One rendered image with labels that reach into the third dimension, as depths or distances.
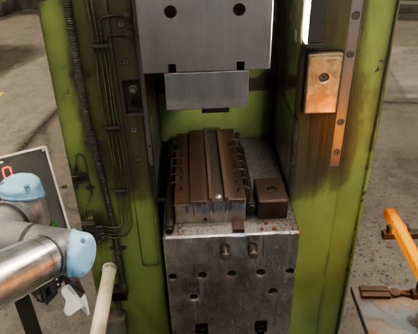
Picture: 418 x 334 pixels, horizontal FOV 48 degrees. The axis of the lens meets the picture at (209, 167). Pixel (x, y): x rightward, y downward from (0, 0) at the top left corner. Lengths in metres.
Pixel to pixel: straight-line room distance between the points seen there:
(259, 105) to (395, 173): 1.87
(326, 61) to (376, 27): 0.15
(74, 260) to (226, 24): 0.61
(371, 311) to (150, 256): 0.72
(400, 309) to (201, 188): 0.67
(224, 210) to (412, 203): 1.99
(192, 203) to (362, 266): 1.48
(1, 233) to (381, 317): 1.05
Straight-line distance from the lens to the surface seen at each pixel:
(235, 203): 1.31
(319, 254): 1.68
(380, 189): 3.21
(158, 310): 1.82
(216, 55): 1.11
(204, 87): 1.13
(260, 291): 1.47
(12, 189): 0.91
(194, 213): 1.32
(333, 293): 1.85
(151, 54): 1.11
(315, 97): 1.32
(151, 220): 1.53
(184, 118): 1.70
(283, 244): 1.35
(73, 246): 0.78
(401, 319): 1.49
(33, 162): 1.22
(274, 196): 1.34
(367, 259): 2.67
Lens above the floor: 1.76
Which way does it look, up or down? 32 degrees down
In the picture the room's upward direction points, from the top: 2 degrees counter-clockwise
